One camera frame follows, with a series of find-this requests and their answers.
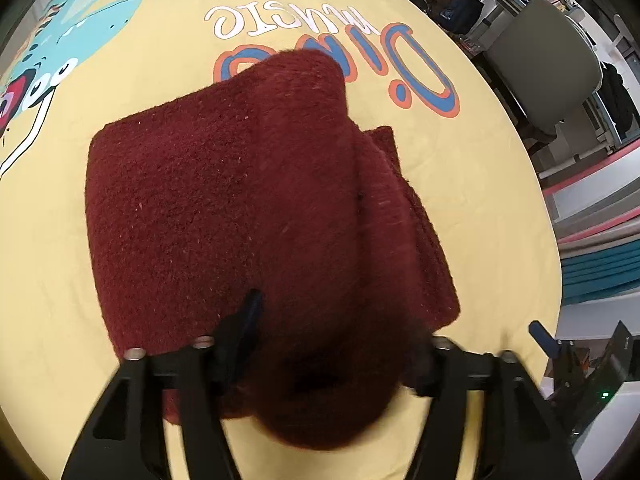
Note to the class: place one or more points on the yellow dinosaur print bedspread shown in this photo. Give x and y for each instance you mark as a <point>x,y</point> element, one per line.
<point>90,62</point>

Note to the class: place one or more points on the grey chair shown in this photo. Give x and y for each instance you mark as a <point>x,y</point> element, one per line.
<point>548,66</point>

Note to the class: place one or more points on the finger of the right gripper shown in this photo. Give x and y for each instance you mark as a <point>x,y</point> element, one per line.
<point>548,344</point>

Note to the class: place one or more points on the dark red knit sweater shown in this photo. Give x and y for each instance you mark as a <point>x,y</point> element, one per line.
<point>264,182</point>

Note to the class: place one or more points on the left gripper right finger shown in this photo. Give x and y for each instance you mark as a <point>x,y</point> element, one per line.
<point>520,437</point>

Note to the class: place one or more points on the dark bag on floor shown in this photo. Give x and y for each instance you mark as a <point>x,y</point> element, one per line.
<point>459,16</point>

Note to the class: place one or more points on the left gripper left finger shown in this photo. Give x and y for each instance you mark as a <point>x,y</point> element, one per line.
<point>124,435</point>

